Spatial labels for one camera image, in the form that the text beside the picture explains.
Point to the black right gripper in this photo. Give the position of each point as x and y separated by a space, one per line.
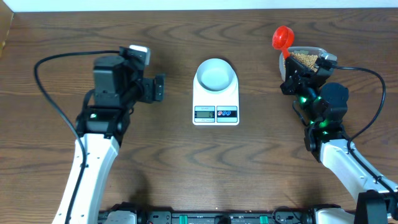
291 81

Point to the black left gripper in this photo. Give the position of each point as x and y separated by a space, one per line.
147 86

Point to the red measuring scoop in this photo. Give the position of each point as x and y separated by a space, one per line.
282 39

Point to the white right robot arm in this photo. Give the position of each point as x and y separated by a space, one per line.
322 106

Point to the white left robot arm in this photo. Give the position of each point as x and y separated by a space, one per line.
101 125

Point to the grey bowl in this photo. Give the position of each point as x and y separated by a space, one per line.
215 74

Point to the white digital kitchen scale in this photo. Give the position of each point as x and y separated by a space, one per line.
220 108

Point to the soybeans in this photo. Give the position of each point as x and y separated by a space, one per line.
306 59

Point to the clear plastic container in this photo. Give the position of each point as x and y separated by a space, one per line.
306 50

